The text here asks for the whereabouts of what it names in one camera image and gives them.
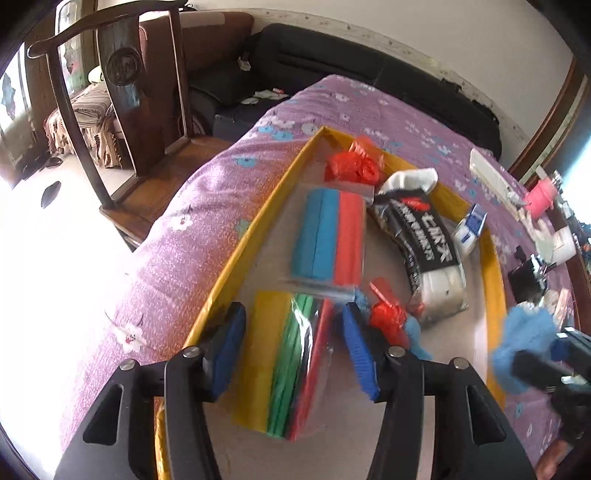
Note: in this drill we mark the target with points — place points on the black sofa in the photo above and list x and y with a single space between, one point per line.
369 60

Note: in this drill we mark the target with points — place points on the white glove with green cuff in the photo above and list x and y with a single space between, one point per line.
551 240

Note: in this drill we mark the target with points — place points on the blue and white packet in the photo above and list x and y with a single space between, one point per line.
471 226

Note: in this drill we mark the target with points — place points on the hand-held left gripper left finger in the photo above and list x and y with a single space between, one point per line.
228 346

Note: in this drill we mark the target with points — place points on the yellow green red sponge pack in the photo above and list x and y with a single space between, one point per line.
286 364

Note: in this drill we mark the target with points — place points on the black and white sock packet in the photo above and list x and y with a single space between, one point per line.
429 258

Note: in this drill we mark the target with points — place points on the black shoe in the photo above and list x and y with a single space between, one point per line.
51 194

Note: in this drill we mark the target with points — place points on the purple floral tablecloth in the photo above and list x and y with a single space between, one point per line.
184 258

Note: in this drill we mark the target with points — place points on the person's right forearm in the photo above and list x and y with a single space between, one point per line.
554 459

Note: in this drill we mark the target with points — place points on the yellow cardboard box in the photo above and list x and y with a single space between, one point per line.
491 286

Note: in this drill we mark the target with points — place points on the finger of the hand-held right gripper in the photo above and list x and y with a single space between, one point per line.
540 371
575 348

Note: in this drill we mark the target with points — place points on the sofa with patterned cover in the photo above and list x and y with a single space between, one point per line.
87 120

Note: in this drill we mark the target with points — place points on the blue and red sponge pack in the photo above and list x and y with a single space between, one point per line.
330 235

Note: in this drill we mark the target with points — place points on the pink thermos bottle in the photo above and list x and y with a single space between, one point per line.
542 198

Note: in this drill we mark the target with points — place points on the red plastic bag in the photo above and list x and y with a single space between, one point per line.
392 316
353 166

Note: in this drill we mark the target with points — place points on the dark wooden chair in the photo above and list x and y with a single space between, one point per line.
138 92

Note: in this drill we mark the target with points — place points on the blue knitted cloth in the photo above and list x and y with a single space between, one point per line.
418 337
521 332

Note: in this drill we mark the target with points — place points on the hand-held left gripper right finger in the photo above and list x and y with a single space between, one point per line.
361 353

